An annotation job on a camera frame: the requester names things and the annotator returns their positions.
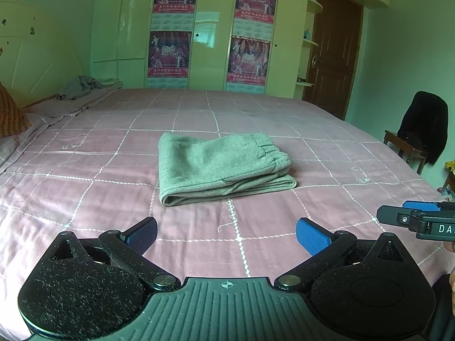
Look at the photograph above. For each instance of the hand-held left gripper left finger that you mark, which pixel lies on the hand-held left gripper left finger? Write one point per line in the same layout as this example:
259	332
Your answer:
142	236

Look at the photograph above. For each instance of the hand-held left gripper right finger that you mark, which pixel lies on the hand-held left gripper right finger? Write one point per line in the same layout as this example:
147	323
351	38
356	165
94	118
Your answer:
312	236

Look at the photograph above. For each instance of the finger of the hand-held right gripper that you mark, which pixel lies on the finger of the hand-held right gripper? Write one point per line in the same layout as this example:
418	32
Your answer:
421	205
391	215

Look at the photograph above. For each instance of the grey-green pants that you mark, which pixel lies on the grey-green pants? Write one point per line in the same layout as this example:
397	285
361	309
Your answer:
213	163

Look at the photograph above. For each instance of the colourful printed packet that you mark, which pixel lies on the colourful printed packet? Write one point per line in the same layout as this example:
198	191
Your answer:
449	188

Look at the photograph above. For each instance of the wooden chair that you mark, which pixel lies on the wooden chair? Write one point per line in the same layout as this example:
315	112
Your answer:
408	149

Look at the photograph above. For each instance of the bed with pink checked sheet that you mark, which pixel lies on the bed with pink checked sheet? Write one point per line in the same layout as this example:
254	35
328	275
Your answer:
106	170

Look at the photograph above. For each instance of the black jacket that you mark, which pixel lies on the black jacket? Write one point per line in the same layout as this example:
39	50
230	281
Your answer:
424	120

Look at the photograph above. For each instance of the pink pillow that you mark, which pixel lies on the pink pillow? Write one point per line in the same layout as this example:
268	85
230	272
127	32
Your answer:
71	104

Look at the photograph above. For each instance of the crumpled grey cloth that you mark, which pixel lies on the crumpled grey cloth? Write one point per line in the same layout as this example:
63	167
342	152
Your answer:
80	87

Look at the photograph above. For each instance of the brown wooden door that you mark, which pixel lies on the brown wooden door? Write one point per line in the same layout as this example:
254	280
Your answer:
334	49

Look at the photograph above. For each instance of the orange patterned pillow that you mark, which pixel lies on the orange patterned pillow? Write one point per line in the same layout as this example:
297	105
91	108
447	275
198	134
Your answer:
12	113

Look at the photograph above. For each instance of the cream corner shelf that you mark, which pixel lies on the cream corner shelf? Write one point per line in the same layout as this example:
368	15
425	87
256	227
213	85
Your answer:
308	42

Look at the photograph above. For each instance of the small blue object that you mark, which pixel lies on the small blue object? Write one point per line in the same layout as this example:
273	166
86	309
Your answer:
308	34

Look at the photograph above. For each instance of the cream headboard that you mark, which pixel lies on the cream headboard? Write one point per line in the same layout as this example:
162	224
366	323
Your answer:
39	53

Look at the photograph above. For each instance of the cream wardrobe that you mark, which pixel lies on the cream wardrobe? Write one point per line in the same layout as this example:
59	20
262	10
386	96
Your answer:
213	25

